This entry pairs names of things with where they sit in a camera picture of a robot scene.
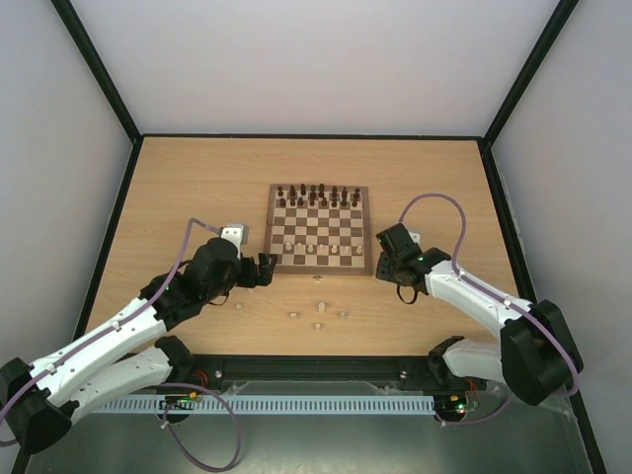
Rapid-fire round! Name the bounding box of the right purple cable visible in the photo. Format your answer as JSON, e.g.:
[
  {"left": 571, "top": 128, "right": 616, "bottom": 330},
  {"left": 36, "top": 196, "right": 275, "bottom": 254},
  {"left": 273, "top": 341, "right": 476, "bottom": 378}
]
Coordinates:
[{"left": 398, "top": 192, "right": 582, "bottom": 426}]

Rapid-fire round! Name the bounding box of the wooden chess board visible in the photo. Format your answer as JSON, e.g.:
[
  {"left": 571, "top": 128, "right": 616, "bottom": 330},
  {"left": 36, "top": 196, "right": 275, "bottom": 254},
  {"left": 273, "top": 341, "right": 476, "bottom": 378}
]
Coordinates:
[{"left": 265, "top": 183, "right": 373, "bottom": 277}]

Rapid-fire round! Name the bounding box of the black aluminium frame rail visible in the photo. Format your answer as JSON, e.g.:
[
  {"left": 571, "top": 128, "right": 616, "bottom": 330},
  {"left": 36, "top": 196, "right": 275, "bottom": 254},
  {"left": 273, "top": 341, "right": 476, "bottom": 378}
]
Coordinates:
[{"left": 187, "top": 353, "right": 574, "bottom": 384}]

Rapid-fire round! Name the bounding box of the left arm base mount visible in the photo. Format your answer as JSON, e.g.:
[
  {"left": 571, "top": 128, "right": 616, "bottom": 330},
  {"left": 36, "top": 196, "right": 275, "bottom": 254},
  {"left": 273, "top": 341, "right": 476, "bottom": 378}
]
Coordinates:
[{"left": 167, "top": 355, "right": 225, "bottom": 390}]

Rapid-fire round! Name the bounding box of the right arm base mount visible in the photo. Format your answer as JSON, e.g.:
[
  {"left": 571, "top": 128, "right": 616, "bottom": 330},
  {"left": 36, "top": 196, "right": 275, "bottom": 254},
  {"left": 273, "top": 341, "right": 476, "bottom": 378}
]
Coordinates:
[{"left": 397, "top": 355, "right": 483, "bottom": 392}]

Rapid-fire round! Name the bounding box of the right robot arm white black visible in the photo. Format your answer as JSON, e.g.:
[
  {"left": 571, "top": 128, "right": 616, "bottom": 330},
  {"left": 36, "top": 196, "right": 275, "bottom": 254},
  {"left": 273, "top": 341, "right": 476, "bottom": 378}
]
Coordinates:
[{"left": 376, "top": 223, "right": 584, "bottom": 406}]

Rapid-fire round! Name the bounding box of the purple cable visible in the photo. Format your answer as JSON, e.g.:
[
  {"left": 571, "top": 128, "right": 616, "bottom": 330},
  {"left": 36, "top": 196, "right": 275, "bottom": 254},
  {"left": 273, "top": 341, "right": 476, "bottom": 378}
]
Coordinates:
[
  {"left": 398, "top": 192, "right": 582, "bottom": 426},
  {"left": 0, "top": 217, "right": 246, "bottom": 468}
]

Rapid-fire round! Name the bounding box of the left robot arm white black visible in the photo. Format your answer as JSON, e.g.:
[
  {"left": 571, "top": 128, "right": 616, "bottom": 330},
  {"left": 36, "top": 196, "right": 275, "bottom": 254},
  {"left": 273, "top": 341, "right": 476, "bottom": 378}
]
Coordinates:
[{"left": 1, "top": 237, "right": 277, "bottom": 454}]

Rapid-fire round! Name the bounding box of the light blue cable duct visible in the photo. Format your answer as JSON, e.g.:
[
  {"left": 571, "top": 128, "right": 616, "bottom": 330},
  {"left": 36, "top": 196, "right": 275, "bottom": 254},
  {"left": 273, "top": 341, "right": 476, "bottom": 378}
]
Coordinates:
[{"left": 95, "top": 394, "right": 435, "bottom": 416}]

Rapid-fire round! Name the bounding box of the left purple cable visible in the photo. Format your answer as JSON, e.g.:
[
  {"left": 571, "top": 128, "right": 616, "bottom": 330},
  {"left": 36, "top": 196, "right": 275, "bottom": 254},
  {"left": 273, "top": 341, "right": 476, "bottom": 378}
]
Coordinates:
[{"left": 0, "top": 217, "right": 246, "bottom": 468}]

